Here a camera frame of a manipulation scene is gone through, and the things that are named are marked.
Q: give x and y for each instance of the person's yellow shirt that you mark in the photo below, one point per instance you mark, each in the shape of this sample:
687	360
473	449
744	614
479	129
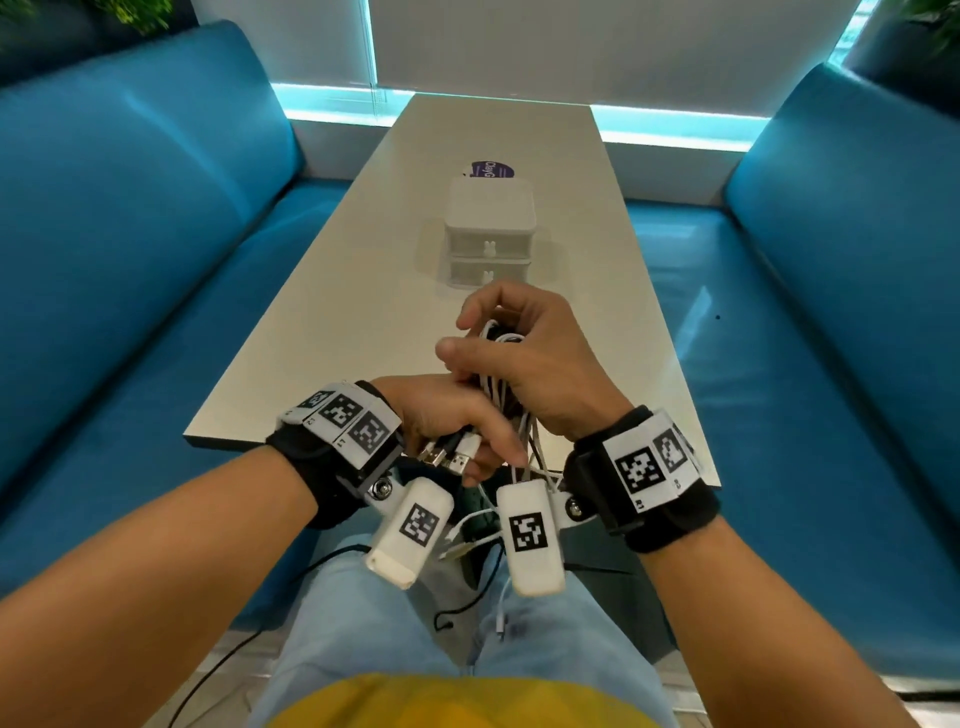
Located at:
450	709

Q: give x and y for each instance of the person's blue jeans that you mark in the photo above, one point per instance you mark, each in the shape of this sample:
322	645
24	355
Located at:
352	637

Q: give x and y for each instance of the person's left hand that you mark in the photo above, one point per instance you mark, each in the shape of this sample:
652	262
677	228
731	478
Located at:
442	409

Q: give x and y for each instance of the black marker-tagged right wristband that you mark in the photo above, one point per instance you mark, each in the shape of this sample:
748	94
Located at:
675	517

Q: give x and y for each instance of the person's left forearm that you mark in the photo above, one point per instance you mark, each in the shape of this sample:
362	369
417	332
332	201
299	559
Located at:
135	600

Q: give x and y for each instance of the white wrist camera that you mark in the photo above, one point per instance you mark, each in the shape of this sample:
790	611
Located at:
536	570
405	555

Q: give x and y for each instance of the black marker-tagged left wristband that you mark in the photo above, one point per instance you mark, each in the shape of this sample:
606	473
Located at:
315	480

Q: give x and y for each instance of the blue leather sofa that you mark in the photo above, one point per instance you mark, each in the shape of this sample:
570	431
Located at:
127	270
825	337

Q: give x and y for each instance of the white box with drawers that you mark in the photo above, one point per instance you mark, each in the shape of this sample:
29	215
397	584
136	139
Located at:
487	206

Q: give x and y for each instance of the round purple sticker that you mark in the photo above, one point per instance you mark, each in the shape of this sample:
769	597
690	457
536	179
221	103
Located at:
491	169

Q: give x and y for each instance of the cyan vertical wall light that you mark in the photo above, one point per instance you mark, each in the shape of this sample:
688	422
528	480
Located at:
367	41

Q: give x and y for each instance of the cyan light strip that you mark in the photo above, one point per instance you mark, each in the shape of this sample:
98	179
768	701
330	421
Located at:
330	101

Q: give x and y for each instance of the white table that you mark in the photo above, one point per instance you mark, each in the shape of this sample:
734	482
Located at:
337	322

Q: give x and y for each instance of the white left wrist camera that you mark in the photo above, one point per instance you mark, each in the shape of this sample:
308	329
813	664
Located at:
405	555

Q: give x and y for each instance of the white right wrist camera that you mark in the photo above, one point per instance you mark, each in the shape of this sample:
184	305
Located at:
536	570

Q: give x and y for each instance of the person's right forearm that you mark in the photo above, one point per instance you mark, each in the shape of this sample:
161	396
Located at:
780	637

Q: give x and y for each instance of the person's right hand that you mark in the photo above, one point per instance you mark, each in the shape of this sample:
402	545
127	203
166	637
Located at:
555	360

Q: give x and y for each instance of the black marker-tagged wristband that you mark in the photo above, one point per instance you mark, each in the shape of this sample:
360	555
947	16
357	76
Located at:
315	480
675	517

